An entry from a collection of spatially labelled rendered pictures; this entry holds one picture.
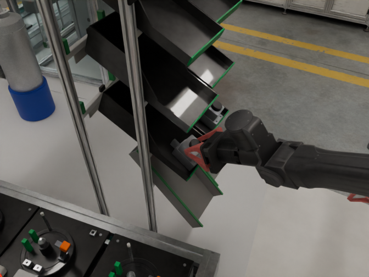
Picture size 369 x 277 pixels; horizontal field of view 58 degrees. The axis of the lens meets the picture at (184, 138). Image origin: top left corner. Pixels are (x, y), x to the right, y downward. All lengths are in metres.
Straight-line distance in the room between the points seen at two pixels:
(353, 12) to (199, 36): 4.01
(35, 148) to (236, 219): 0.84
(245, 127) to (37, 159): 0.99
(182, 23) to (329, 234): 0.83
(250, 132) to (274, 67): 2.98
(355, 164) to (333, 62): 3.34
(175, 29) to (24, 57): 0.90
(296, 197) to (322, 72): 2.50
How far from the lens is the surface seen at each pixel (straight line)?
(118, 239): 1.00
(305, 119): 2.98
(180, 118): 0.69
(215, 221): 1.15
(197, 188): 1.01
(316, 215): 1.24
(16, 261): 1.05
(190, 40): 0.66
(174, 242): 0.99
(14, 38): 1.43
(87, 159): 0.94
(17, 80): 1.51
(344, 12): 4.63
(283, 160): 0.63
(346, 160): 0.55
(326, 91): 3.38
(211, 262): 0.97
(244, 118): 0.64
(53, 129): 1.54
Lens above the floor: 1.83
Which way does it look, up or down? 44 degrees down
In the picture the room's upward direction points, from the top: straight up
